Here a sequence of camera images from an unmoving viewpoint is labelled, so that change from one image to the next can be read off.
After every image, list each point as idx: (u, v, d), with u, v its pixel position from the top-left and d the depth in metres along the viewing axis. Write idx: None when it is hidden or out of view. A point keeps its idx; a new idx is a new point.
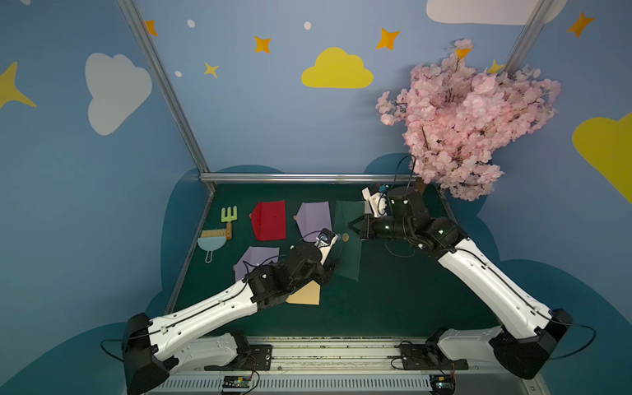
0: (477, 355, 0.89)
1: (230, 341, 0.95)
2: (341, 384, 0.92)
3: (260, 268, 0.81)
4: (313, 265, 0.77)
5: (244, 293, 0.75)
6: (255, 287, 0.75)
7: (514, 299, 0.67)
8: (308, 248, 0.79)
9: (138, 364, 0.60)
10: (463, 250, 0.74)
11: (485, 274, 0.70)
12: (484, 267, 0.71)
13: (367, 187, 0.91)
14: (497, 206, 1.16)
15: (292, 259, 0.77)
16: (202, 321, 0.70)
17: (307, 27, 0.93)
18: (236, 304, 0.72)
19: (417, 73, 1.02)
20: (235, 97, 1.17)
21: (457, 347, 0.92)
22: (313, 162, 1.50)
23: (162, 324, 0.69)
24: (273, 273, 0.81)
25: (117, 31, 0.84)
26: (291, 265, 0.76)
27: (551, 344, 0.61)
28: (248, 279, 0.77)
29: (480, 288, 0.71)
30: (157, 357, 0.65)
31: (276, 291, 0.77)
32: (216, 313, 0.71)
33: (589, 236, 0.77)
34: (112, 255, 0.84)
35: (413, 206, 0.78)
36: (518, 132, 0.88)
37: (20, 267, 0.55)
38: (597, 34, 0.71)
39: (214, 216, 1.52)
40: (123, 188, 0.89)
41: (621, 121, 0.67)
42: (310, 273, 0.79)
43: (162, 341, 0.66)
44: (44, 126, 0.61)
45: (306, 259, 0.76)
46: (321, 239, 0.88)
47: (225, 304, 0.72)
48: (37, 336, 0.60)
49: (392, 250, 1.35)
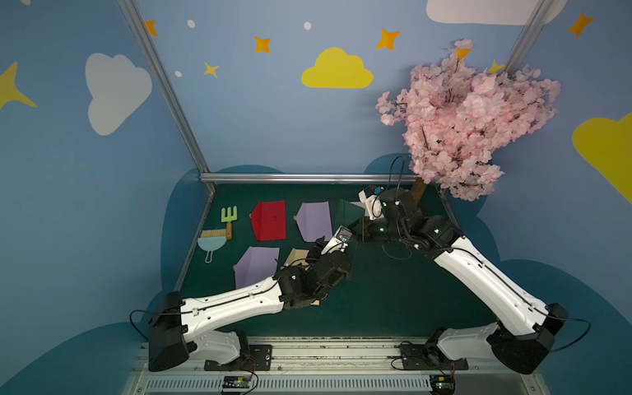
0: (475, 348, 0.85)
1: (234, 340, 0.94)
2: (341, 384, 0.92)
3: (290, 267, 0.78)
4: (341, 275, 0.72)
5: (274, 290, 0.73)
6: (284, 285, 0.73)
7: (512, 297, 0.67)
8: (338, 255, 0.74)
9: (168, 342, 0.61)
10: (460, 249, 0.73)
11: (483, 272, 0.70)
12: (480, 267, 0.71)
13: (364, 189, 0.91)
14: (497, 206, 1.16)
15: (322, 266, 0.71)
16: (231, 310, 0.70)
17: (307, 27, 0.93)
18: (265, 299, 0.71)
19: (417, 73, 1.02)
20: (235, 97, 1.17)
21: (455, 342, 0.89)
22: (313, 162, 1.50)
23: (194, 306, 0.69)
24: (303, 274, 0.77)
25: (117, 31, 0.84)
26: (321, 270, 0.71)
27: (550, 341, 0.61)
28: (278, 278, 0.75)
29: (477, 287, 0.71)
30: (185, 337, 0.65)
31: (303, 295, 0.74)
32: (243, 306, 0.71)
33: (589, 236, 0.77)
34: (112, 255, 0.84)
35: (406, 207, 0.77)
36: (518, 132, 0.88)
37: (20, 268, 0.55)
38: (597, 34, 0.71)
39: (214, 216, 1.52)
40: (123, 188, 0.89)
41: (621, 121, 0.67)
42: (338, 282, 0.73)
43: (192, 322, 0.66)
44: (44, 126, 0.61)
45: (336, 268, 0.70)
46: (341, 242, 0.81)
47: (253, 299, 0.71)
48: (38, 336, 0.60)
49: (388, 252, 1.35)
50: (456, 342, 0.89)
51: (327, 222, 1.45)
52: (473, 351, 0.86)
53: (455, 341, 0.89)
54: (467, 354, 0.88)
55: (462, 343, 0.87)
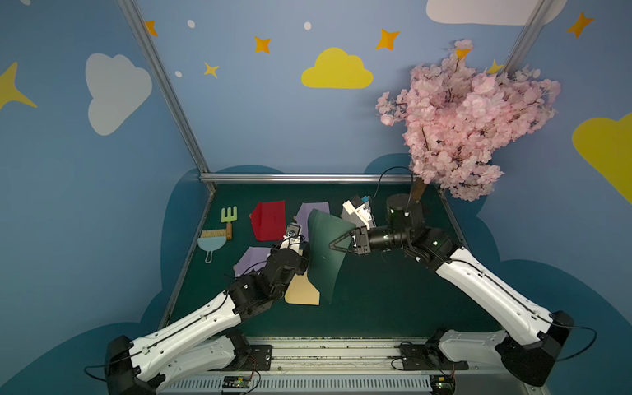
0: (479, 357, 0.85)
1: (225, 343, 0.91)
2: (342, 385, 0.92)
3: (242, 276, 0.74)
4: (292, 271, 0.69)
5: (228, 305, 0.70)
6: (236, 297, 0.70)
7: (516, 305, 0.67)
8: (285, 253, 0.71)
9: (121, 388, 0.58)
10: (457, 261, 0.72)
11: (483, 281, 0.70)
12: (480, 276, 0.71)
13: (350, 200, 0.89)
14: (498, 206, 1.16)
15: (270, 268, 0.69)
16: (184, 337, 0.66)
17: (307, 27, 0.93)
18: (219, 318, 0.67)
19: (417, 74, 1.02)
20: (235, 96, 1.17)
21: (459, 350, 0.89)
22: (313, 162, 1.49)
23: (144, 345, 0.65)
24: (256, 281, 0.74)
25: (117, 31, 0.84)
26: (270, 272, 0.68)
27: (556, 349, 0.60)
28: (230, 291, 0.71)
29: (482, 299, 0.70)
30: (141, 378, 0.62)
31: (259, 301, 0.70)
32: (198, 328, 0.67)
33: (589, 235, 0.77)
34: (111, 255, 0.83)
35: (413, 217, 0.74)
36: (518, 132, 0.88)
37: (21, 267, 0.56)
38: (597, 34, 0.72)
39: (214, 216, 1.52)
40: (123, 188, 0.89)
41: (621, 121, 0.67)
42: (291, 278, 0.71)
43: (144, 361, 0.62)
44: (45, 126, 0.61)
45: (283, 267, 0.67)
46: (290, 237, 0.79)
47: (208, 318, 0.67)
48: (37, 336, 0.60)
49: (384, 257, 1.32)
50: (460, 352, 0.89)
51: None
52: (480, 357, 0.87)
53: (459, 349, 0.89)
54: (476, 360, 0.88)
55: (467, 350, 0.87)
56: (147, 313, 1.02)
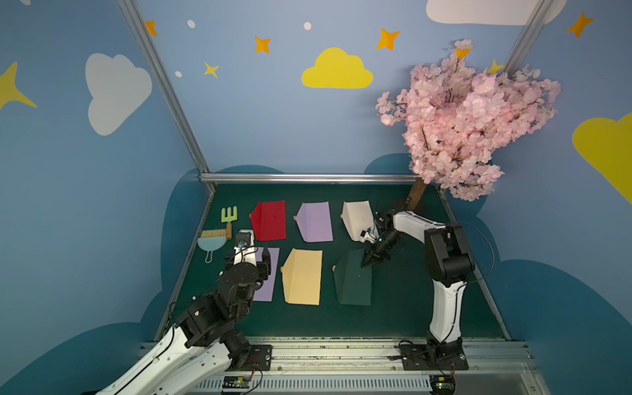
0: (443, 311, 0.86)
1: (218, 350, 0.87)
2: (341, 385, 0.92)
3: (197, 299, 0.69)
4: (249, 286, 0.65)
5: (178, 342, 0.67)
6: (190, 327, 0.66)
7: (422, 221, 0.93)
8: (240, 268, 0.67)
9: None
10: (399, 209, 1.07)
11: (411, 216, 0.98)
12: (411, 215, 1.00)
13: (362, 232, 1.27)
14: (498, 206, 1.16)
15: (223, 287, 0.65)
16: (141, 382, 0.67)
17: (307, 27, 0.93)
18: (172, 355, 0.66)
19: (417, 74, 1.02)
20: (236, 96, 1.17)
21: (434, 319, 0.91)
22: (313, 162, 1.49)
23: None
24: (213, 301, 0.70)
25: (117, 32, 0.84)
26: (224, 293, 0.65)
27: (439, 234, 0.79)
28: (182, 322, 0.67)
29: (411, 230, 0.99)
30: None
31: (216, 324, 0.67)
32: (153, 370, 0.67)
33: (590, 235, 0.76)
34: (111, 254, 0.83)
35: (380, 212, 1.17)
36: (518, 132, 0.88)
37: (22, 267, 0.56)
38: (596, 34, 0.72)
39: (214, 216, 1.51)
40: (123, 187, 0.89)
41: (621, 121, 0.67)
42: (251, 295, 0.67)
43: None
44: (44, 125, 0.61)
45: (238, 284, 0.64)
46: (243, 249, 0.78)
47: (161, 359, 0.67)
48: (35, 336, 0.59)
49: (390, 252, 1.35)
50: (434, 322, 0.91)
51: (327, 222, 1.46)
52: (454, 314, 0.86)
53: (434, 317, 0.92)
54: (453, 322, 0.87)
55: (436, 311, 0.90)
56: (147, 313, 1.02)
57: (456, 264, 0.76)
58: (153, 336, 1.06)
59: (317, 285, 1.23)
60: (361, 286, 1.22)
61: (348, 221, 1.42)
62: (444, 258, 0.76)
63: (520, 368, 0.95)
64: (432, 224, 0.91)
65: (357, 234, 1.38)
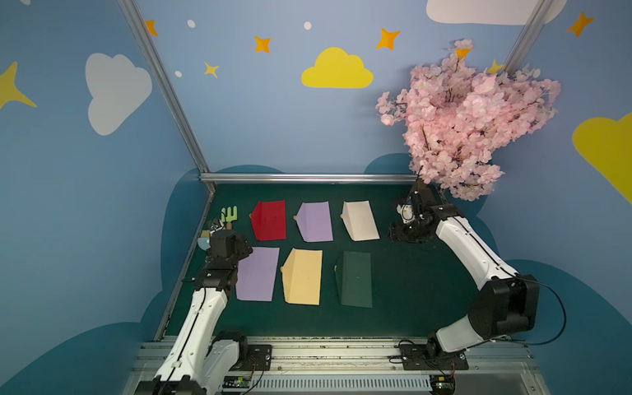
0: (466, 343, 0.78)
1: (225, 341, 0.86)
2: (341, 384, 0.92)
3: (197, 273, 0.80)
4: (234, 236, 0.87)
5: (209, 293, 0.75)
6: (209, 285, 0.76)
7: (483, 255, 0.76)
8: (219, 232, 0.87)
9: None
10: (455, 220, 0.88)
11: (467, 239, 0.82)
12: (468, 235, 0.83)
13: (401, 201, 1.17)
14: (498, 206, 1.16)
15: (216, 244, 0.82)
16: (200, 329, 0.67)
17: (307, 27, 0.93)
18: (211, 300, 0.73)
19: (417, 74, 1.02)
20: (237, 97, 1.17)
21: (449, 332, 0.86)
22: (313, 162, 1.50)
23: (171, 365, 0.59)
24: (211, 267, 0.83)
25: (117, 31, 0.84)
26: (220, 246, 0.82)
27: (507, 292, 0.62)
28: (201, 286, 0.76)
29: (459, 252, 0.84)
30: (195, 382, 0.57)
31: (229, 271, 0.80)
32: (203, 318, 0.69)
33: (590, 236, 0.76)
34: (110, 254, 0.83)
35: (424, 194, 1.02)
36: (518, 132, 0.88)
37: (21, 267, 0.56)
38: (597, 34, 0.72)
39: (214, 216, 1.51)
40: (123, 187, 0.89)
41: (621, 121, 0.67)
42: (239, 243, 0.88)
43: (183, 370, 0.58)
44: (44, 125, 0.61)
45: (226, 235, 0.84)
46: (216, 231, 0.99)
47: (204, 308, 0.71)
48: (36, 336, 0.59)
49: (391, 251, 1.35)
50: (448, 336, 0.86)
51: (327, 222, 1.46)
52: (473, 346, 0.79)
53: (448, 330, 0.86)
54: (467, 347, 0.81)
55: (455, 331, 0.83)
56: (146, 313, 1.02)
57: (512, 327, 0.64)
58: (153, 335, 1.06)
59: (317, 285, 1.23)
60: (362, 286, 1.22)
61: (348, 222, 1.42)
62: (501, 319, 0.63)
63: (520, 368, 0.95)
64: (495, 262, 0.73)
65: (357, 234, 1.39)
